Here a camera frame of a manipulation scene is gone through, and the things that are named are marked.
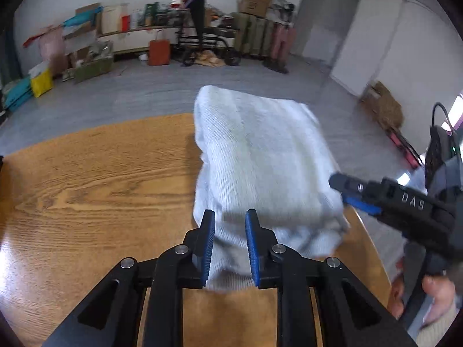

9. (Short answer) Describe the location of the red flat tool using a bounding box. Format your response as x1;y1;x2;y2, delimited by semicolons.
385;126;423;167

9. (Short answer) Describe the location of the black stroller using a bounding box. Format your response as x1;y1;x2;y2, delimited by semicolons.
175;0;241;67

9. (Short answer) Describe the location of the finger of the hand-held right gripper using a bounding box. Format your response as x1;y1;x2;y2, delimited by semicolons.
342;194;382;217
328;173;389;206

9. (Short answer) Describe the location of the cardboard box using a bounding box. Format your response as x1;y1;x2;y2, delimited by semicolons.
237;0;275;17

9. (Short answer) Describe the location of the orange paper bag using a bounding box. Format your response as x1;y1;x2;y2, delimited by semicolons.
149;39;171;66

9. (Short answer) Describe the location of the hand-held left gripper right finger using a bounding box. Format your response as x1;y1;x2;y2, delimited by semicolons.
245;209;416;347

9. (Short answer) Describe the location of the pink box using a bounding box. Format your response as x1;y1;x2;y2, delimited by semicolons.
38;27;67;76

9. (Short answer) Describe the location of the person's right hand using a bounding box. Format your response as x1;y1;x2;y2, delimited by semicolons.
390;275;460;325

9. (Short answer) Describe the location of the teal bag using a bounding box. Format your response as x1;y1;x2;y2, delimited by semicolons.
2;77;33;112

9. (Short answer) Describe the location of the brown woven bundle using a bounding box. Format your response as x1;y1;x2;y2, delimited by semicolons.
362;81;404;129

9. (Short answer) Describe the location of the grey knit sweater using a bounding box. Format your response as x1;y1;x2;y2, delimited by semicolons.
192;85;351;293

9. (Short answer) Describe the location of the crumpled brown paper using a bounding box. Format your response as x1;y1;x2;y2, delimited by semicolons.
197;51;227;67

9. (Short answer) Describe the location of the pink suitcase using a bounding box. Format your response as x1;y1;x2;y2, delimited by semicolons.
271;23;296;60

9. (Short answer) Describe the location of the cluttered white shelf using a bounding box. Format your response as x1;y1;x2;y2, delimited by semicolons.
98;2;181;53

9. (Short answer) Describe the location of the olive suitcase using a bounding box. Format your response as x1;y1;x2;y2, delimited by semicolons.
233;12;273;58

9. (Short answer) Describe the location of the person's right forearm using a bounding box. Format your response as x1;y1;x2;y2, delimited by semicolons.
416;302;462;347

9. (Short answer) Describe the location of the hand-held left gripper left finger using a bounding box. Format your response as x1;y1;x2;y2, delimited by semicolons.
41;209;216;347

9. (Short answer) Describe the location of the yellow bag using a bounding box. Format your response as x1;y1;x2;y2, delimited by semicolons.
31;68;54;97

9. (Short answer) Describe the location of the olive crate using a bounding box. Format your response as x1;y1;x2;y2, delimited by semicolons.
74;41;114;83

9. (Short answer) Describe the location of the black cable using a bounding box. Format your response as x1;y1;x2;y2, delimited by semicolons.
430;102;453;134

